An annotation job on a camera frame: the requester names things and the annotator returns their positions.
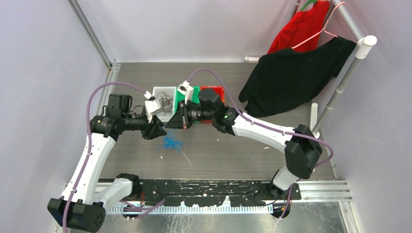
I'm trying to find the green clothes hanger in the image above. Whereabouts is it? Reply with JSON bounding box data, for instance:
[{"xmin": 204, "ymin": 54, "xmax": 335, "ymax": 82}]
[{"xmin": 300, "ymin": 0, "xmax": 317, "ymax": 11}]

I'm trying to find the white plastic bin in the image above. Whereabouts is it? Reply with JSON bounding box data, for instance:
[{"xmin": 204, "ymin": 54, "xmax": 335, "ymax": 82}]
[{"xmin": 152, "ymin": 86, "xmax": 176, "ymax": 123}]

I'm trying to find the green plastic bin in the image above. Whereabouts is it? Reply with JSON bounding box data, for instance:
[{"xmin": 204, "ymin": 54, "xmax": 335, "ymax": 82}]
[{"xmin": 174, "ymin": 86, "xmax": 200, "ymax": 112}]

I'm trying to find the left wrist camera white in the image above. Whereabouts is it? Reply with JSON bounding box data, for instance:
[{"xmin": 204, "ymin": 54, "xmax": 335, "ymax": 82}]
[{"xmin": 144, "ymin": 91, "xmax": 163, "ymax": 123}]

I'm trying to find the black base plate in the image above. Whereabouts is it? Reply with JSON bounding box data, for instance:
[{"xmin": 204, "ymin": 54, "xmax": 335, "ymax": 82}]
[{"xmin": 118, "ymin": 179, "xmax": 288, "ymax": 207}]

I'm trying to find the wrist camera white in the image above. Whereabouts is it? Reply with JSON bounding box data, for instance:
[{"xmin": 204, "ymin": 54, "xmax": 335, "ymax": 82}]
[
  {"xmin": 144, "ymin": 91, "xmax": 163, "ymax": 123},
  {"xmin": 177, "ymin": 81, "xmax": 194, "ymax": 104}
]

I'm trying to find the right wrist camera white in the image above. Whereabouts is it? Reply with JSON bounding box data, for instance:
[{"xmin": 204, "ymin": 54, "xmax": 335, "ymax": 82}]
[{"xmin": 177, "ymin": 81, "xmax": 194, "ymax": 104}]

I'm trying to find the black shirt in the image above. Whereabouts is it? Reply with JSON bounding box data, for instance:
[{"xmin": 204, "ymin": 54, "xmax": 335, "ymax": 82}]
[{"xmin": 238, "ymin": 36, "xmax": 356, "ymax": 117}]

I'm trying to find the aluminium frame post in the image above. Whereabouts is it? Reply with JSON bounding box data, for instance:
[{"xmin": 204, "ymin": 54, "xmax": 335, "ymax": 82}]
[{"xmin": 68, "ymin": 0, "xmax": 113, "ymax": 68}]

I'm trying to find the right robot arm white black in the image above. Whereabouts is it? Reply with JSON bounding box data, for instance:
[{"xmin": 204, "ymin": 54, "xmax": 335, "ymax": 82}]
[{"xmin": 166, "ymin": 88, "xmax": 323, "ymax": 200}]

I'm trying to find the white cable duct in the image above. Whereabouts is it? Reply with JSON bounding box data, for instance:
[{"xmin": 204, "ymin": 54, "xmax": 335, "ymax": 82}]
[{"xmin": 106, "ymin": 204, "xmax": 274, "ymax": 215}]

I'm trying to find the blue cable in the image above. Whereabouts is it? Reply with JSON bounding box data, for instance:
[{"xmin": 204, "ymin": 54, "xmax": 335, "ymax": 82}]
[{"xmin": 156, "ymin": 130, "xmax": 184, "ymax": 152}]

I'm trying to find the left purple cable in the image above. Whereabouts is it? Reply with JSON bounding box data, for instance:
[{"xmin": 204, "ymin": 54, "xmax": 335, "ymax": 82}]
[{"xmin": 62, "ymin": 82, "xmax": 165, "ymax": 233}]

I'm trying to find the red shirt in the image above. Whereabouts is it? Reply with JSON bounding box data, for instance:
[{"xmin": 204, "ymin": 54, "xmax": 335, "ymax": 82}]
[{"xmin": 267, "ymin": 0, "xmax": 329, "ymax": 54}]

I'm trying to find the pink clothes hanger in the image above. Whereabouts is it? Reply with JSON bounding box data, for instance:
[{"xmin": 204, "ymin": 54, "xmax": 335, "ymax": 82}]
[{"xmin": 292, "ymin": 1, "xmax": 345, "ymax": 50}]

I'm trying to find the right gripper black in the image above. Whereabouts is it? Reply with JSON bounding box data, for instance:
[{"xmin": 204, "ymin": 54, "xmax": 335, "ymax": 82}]
[{"xmin": 166, "ymin": 99, "xmax": 215, "ymax": 130}]

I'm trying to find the white clothes rack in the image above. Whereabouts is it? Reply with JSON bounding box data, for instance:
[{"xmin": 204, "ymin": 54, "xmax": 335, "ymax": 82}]
[{"xmin": 244, "ymin": 0, "xmax": 378, "ymax": 172}]

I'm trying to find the red plastic bin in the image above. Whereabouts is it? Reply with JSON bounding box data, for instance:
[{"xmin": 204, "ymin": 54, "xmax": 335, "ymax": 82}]
[{"xmin": 200, "ymin": 86, "xmax": 225, "ymax": 102}]

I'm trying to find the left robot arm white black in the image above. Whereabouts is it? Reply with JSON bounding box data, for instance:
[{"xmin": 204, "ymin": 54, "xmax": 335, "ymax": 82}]
[{"xmin": 47, "ymin": 94, "xmax": 167, "ymax": 233}]

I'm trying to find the brown cable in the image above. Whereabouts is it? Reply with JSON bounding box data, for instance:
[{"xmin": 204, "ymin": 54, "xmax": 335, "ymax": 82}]
[{"xmin": 156, "ymin": 91, "xmax": 174, "ymax": 114}]

